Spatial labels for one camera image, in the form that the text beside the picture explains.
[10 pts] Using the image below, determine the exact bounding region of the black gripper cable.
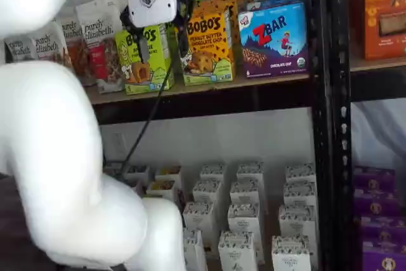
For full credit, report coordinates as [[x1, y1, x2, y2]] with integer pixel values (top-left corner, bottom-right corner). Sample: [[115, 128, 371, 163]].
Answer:
[[116, 0, 190, 173]]

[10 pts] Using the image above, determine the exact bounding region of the purple snack box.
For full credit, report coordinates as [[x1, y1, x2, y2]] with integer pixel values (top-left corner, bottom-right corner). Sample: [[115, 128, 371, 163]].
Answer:
[[361, 241, 406, 271], [360, 216, 406, 244], [353, 166, 396, 191], [353, 188, 401, 218]]

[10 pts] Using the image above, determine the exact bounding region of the large orange cereal box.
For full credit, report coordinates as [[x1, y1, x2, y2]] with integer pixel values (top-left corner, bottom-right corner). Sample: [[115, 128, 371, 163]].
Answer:
[[363, 0, 406, 61]]

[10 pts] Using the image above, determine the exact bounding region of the white patterned carton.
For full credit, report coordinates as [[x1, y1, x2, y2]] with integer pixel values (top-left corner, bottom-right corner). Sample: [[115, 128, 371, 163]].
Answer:
[[218, 231, 258, 271], [285, 162, 317, 186], [237, 161, 265, 186], [227, 203, 263, 237], [183, 228, 209, 271], [183, 201, 218, 237], [283, 182, 318, 208], [272, 235, 313, 271], [199, 162, 226, 186], [192, 179, 223, 208], [278, 204, 318, 239], [230, 180, 261, 208]]

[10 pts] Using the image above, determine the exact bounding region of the white granola box blue band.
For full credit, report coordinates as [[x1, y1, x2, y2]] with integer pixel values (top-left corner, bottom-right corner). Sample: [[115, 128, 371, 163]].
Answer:
[[124, 164, 150, 185]]

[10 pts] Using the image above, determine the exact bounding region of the white granola bag blue label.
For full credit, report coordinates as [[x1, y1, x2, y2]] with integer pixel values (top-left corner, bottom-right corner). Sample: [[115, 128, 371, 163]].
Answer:
[[4, 35, 36, 63]]

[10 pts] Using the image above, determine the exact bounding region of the white fabric sheet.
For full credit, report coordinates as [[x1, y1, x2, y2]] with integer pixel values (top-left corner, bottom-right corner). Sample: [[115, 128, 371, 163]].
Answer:
[[350, 101, 406, 170]]

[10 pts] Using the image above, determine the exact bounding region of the white wall outlet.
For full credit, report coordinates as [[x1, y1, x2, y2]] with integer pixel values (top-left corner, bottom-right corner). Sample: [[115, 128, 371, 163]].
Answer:
[[112, 131, 128, 159]]

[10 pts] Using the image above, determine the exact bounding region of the white granola box yellow band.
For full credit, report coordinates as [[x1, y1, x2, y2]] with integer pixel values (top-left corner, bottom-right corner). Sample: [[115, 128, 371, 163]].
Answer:
[[147, 180, 178, 202], [155, 165, 184, 189]]

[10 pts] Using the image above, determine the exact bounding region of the black metal shelf rack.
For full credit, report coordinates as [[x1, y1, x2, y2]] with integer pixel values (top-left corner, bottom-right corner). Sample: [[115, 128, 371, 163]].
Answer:
[[328, 0, 406, 271], [85, 0, 331, 271]]

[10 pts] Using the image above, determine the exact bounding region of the white granola bag red label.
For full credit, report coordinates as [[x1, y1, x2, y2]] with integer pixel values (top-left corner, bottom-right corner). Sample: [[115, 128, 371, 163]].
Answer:
[[75, 0, 125, 95]]

